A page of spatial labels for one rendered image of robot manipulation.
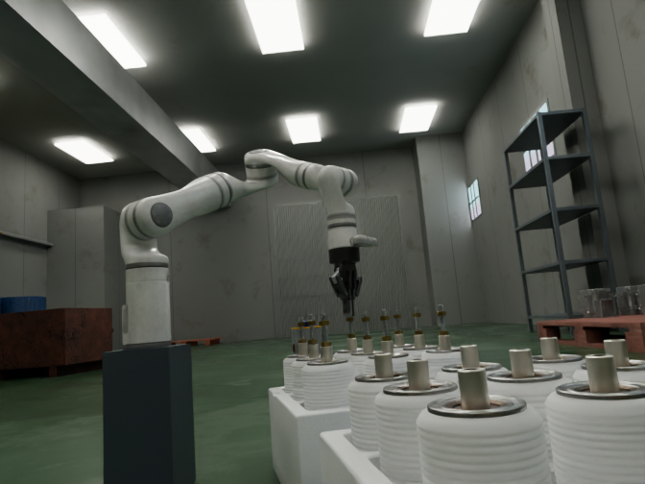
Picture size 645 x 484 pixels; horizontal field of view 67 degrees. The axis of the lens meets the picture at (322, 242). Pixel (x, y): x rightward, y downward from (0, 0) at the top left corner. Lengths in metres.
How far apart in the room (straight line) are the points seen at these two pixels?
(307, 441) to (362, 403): 0.26
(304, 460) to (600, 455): 0.51
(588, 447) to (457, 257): 10.73
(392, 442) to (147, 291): 0.73
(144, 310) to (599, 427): 0.89
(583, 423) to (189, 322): 11.81
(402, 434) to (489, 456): 0.13
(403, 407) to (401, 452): 0.04
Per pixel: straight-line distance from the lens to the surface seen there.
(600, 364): 0.48
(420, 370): 0.52
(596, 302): 4.53
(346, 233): 1.16
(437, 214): 11.22
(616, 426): 0.45
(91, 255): 11.71
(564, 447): 0.47
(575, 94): 6.20
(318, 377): 0.88
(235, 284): 11.87
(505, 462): 0.39
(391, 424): 0.50
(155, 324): 1.11
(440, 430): 0.39
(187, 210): 1.19
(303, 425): 0.85
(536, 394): 0.54
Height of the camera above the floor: 0.33
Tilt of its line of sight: 9 degrees up
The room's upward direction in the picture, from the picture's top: 5 degrees counter-clockwise
